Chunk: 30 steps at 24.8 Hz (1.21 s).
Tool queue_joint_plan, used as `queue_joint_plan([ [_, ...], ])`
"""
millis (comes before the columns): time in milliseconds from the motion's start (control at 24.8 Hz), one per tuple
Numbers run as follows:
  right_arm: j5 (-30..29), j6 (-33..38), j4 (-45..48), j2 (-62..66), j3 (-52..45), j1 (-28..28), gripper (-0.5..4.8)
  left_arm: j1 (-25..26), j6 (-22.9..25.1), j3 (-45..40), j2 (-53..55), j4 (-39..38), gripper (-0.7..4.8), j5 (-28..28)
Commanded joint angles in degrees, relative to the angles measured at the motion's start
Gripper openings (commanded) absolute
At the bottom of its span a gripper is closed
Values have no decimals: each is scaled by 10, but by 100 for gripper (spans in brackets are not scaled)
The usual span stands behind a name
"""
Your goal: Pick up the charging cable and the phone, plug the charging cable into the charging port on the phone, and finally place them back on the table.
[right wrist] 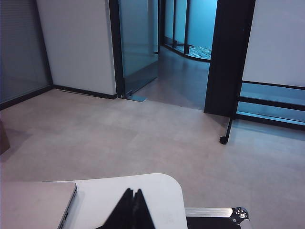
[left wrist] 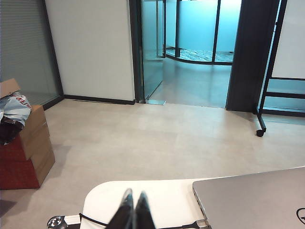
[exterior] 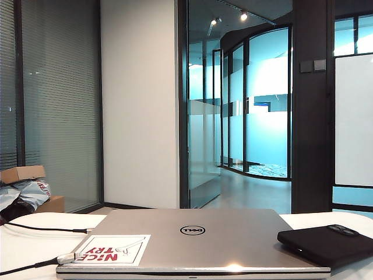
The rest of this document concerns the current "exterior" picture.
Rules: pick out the frosted glass door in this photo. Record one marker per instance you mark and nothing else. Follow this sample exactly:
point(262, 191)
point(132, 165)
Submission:
point(204, 131)

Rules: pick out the silver Dell laptop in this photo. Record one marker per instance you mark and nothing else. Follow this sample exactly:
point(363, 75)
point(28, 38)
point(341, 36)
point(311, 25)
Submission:
point(218, 251)

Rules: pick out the ceiling spotlight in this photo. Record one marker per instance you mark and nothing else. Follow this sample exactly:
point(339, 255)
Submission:
point(243, 16)
point(213, 21)

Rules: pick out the wide grey window blind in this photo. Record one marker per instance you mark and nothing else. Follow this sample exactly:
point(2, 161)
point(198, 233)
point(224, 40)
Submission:
point(58, 102)

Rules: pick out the white Nice Try sticker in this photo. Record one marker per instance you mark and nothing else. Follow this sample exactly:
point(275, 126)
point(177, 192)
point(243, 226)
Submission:
point(116, 256)

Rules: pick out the tall brown cardboard box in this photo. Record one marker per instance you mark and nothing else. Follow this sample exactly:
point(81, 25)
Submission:
point(54, 204)

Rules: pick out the open flat cardboard box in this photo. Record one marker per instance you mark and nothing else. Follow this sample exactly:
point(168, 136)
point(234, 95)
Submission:
point(29, 173)

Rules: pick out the grey plastic mailer bag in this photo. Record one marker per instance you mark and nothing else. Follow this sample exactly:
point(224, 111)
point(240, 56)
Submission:
point(26, 191)

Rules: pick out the black bag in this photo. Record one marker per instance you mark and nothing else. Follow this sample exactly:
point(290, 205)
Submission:
point(14, 210)

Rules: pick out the narrow grey window blind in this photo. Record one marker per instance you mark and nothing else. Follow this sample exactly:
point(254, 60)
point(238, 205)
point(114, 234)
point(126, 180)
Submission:
point(8, 87)

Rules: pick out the dark wall switch panel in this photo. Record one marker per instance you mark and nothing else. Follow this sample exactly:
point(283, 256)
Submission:
point(306, 66)

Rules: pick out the grey wall switch panel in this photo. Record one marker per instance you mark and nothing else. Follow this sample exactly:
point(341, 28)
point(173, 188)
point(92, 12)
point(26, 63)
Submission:
point(319, 65)

